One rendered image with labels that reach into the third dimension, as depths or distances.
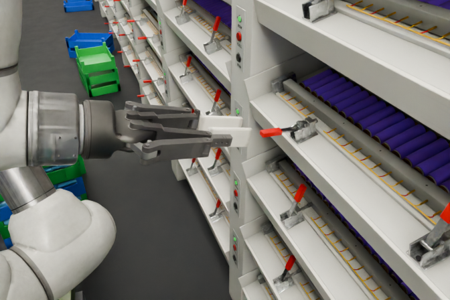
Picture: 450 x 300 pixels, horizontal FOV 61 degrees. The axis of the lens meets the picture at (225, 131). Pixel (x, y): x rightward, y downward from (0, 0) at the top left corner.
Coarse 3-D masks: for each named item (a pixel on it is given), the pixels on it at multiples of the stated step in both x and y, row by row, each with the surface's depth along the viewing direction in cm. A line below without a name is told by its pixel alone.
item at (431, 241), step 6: (444, 210) 40; (444, 216) 40; (438, 222) 41; (444, 222) 41; (438, 228) 41; (444, 228) 41; (432, 234) 42; (438, 234) 41; (426, 240) 42; (432, 240) 42; (432, 246) 42
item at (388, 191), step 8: (280, 96) 73; (288, 104) 71; (296, 112) 69; (304, 120) 67; (328, 136) 62; (336, 144) 60; (344, 152) 58; (352, 160) 56; (360, 168) 55; (368, 176) 54; (384, 184) 51; (392, 192) 50; (400, 200) 49; (408, 208) 48; (416, 216) 47; (424, 224) 46
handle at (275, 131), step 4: (300, 124) 62; (276, 128) 62; (284, 128) 62; (288, 128) 62; (292, 128) 62; (296, 128) 62; (300, 128) 62; (260, 132) 60; (264, 132) 60; (268, 132) 60; (272, 132) 60; (276, 132) 61; (280, 132) 61; (284, 132) 61; (288, 132) 62; (264, 136) 60; (268, 136) 60; (272, 136) 61
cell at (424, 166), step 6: (444, 150) 52; (438, 156) 51; (444, 156) 51; (426, 162) 51; (432, 162) 51; (438, 162) 51; (444, 162) 51; (420, 168) 51; (426, 168) 50; (432, 168) 50; (438, 168) 51; (426, 174) 50
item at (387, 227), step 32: (288, 64) 75; (320, 64) 78; (256, 96) 76; (288, 96) 74; (320, 128) 64; (320, 160) 59; (352, 192) 53; (384, 192) 51; (352, 224) 53; (384, 224) 48; (416, 224) 46; (384, 256) 48; (416, 288) 44; (448, 288) 40
